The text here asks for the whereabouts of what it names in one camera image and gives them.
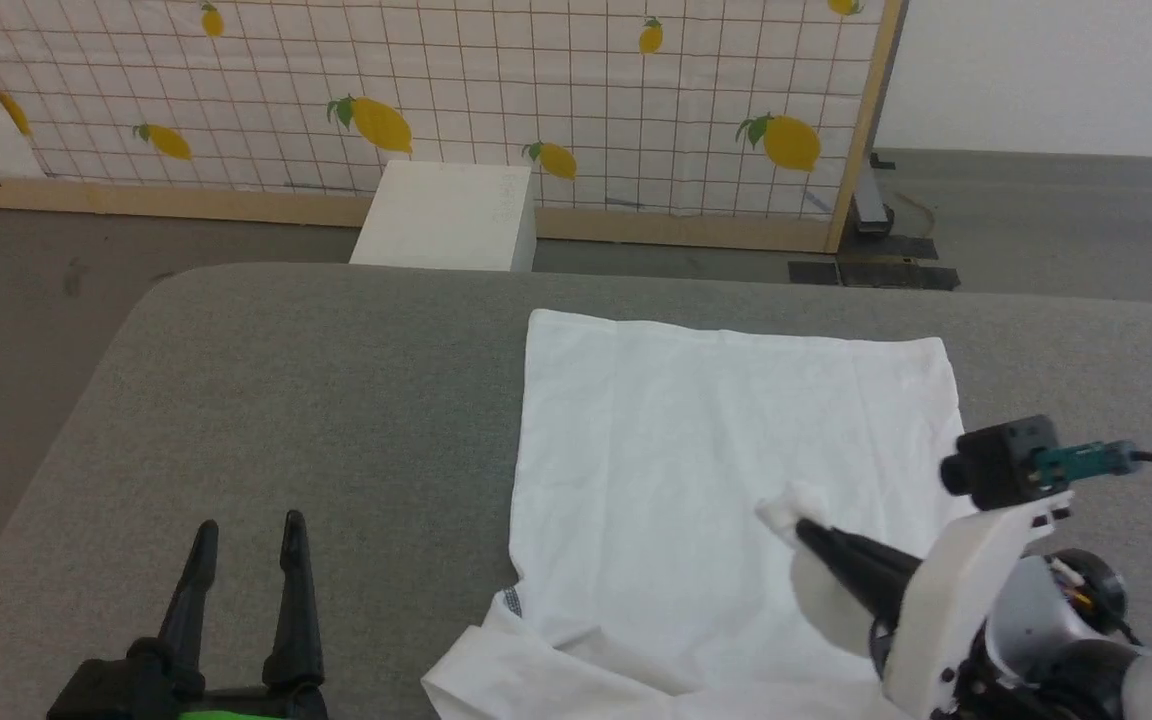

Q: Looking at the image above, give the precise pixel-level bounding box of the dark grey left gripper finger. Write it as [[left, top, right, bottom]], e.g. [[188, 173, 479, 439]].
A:
[[264, 510, 325, 689], [156, 520, 220, 691]]

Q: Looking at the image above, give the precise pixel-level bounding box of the yellowish floor cable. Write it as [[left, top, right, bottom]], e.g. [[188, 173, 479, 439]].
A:
[[899, 193, 937, 238]]

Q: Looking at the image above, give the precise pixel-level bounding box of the lemon print partition screen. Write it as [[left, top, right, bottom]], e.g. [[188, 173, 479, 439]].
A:
[[0, 0, 907, 254]]

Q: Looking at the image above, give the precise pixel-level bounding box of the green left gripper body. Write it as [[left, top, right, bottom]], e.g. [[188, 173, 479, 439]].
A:
[[46, 640, 332, 720]]

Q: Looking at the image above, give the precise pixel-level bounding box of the teal right camera connector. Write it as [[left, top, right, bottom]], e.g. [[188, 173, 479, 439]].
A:
[[1034, 440, 1140, 481]]

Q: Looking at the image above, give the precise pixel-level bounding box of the large black floor plate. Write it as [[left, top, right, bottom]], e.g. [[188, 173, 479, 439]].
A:
[[836, 236, 962, 293]]

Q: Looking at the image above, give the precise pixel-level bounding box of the white box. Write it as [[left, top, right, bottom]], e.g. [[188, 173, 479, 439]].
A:
[[349, 160, 539, 273]]

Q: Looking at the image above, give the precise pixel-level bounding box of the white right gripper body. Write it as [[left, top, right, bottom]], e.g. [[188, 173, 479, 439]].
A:
[[881, 492, 1075, 716]]

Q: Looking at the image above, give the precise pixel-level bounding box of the white garment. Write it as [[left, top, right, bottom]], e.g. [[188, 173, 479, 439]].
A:
[[421, 308, 977, 720]]

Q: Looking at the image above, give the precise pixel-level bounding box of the grey metal stand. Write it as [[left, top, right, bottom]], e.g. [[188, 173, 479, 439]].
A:
[[854, 150, 897, 237]]

